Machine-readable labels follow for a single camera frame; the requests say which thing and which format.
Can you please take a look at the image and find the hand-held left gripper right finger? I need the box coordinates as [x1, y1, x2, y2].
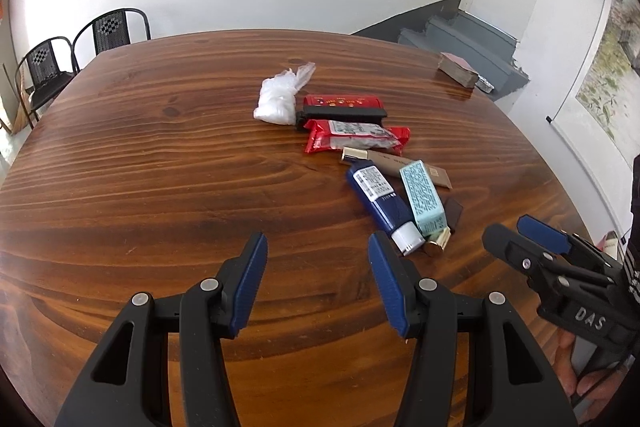
[366, 230, 576, 427]

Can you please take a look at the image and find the black metal chair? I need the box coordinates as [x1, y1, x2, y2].
[14, 36, 81, 131]
[71, 8, 152, 60]

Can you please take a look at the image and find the person's right hand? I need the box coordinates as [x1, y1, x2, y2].
[552, 329, 633, 415]

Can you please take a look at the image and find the red box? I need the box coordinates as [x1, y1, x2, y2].
[304, 94, 383, 114]

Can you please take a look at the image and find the gold lipstick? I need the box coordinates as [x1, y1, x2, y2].
[422, 227, 452, 257]

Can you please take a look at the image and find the red snack packet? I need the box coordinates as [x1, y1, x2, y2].
[303, 118, 412, 156]

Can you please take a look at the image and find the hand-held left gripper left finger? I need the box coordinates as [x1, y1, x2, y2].
[54, 231, 270, 427]

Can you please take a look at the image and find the brown block on table edge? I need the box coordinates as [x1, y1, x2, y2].
[437, 52, 479, 88]

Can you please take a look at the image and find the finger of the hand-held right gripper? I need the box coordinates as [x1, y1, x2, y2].
[481, 223, 576, 297]
[517, 215, 613, 273]

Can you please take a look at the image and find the navy blue tube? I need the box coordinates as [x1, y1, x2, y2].
[346, 159, 426, 257]

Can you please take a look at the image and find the wooden desktop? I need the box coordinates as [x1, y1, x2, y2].
[0, 29, 601, 427]

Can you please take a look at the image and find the wall scroll painting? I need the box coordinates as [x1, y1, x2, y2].
[546, 0, 640, 170]

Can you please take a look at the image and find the grey staircase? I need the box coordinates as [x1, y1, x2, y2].
[349, 0, 531, 102]

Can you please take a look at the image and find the white plastic bag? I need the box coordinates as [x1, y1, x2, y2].
[252, 62, 317, 126]

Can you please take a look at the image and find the dark brown sachet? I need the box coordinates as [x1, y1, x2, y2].
[442, 198, 465, 233]

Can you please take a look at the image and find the black hair comb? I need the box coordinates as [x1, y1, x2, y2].
[295, 104, 388, 130]

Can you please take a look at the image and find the broom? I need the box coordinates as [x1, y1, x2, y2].
[1, 63, 35, 132]

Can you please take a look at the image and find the mint green box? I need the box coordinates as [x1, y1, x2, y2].
[398, 159, 448, 238]

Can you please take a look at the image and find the beige tube with gold cap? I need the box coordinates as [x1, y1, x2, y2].
[341, 146, 453, 190]

